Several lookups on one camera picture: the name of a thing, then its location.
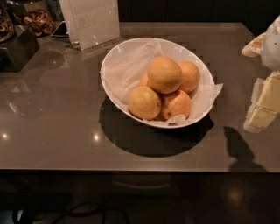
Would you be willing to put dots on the dark square box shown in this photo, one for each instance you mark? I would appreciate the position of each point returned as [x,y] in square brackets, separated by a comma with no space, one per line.
[16,52]

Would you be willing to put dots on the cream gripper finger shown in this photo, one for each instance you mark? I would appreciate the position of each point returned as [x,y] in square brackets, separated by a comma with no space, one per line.
[265,104]
[254,47]

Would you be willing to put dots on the left glass jar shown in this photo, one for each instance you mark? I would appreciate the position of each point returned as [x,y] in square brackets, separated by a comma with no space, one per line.
[7,29]

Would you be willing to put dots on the white paper liner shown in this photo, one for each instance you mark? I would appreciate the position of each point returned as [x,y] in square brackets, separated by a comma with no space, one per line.
[128,67]

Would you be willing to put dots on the white oval bowl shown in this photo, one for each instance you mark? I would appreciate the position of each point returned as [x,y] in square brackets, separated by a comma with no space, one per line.
[116,59]

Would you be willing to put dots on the hidden middle orange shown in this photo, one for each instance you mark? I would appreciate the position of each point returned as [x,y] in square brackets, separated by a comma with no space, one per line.
[144,80]

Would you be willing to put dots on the glass jar of dried snacks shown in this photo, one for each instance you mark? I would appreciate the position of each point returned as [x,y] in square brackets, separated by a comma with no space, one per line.
[33,13]

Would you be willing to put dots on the clear acrylic sign holder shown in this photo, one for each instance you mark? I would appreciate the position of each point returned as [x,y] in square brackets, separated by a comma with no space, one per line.
[92,25]

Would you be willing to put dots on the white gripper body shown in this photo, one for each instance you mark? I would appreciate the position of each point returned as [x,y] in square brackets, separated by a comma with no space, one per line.
[271,46]

